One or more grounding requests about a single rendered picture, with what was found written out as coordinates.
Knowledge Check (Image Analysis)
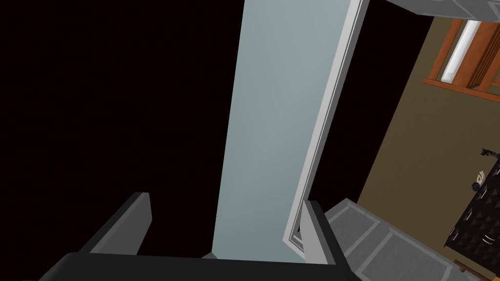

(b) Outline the black patterned cabinet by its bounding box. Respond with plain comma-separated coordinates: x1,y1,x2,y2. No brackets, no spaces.
443,147,500,275

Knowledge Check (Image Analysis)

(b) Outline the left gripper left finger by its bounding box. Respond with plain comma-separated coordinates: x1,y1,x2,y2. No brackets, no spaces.
78,191,153,257

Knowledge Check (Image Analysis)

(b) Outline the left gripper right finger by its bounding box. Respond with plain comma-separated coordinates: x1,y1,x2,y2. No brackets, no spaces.
298,199,349,267

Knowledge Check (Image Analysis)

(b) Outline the wooden framed window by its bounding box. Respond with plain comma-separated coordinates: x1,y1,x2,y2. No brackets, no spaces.
421,17,500,98

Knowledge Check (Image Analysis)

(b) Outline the grey panelled door leaf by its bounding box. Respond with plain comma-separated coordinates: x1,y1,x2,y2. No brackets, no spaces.
323,197,487,281

